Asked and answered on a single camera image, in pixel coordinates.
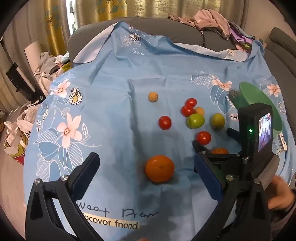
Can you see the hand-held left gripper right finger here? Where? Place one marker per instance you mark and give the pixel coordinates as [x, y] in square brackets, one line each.
[208, 178]

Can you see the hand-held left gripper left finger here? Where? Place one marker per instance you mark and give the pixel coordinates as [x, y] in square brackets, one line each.
[85, 172]

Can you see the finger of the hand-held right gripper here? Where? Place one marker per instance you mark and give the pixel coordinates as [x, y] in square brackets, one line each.
[201, 147]
[233, 135]

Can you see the red cherry tomato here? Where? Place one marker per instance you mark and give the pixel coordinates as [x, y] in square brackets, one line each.
[203, 137]
[165, 122]
[187, 110]
[191, 101]

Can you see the green plum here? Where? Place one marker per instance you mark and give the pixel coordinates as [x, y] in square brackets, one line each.
[195, 121]
[217, 120]

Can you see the green plastic bowl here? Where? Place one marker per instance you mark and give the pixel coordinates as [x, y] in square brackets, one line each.
[252, 95]

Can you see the small brown longan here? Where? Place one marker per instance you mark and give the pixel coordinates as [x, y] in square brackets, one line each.
[152, 96]
[200, 111]

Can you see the large orange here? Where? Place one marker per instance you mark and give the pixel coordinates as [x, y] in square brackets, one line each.
[159, 168]

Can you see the person's right hand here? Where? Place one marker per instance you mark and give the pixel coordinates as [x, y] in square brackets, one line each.
[282, 194]

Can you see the grey armchair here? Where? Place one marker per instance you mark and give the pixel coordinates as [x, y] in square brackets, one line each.
[284, 53]

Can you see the blue floral cloth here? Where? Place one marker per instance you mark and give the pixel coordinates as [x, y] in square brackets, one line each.
[115, 92]

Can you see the heap of grey clothes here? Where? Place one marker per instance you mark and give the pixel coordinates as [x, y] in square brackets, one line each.
[46, 66]

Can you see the black stand device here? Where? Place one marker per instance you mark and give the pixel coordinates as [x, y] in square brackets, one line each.
[18, 78]

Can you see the pile of pink purple clothes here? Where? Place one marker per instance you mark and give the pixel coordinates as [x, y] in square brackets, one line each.
[208, 20]

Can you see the grey sofa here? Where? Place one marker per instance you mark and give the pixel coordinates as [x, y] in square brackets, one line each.
[161, 27]

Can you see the white board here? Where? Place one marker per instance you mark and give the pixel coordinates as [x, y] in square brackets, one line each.
[33, 53]

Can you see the grey gold curtain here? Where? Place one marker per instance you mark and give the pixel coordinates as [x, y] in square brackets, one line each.
[171, 8]

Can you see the yellow teal patterned curtain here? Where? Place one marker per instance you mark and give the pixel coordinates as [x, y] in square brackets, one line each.
[104, 9]

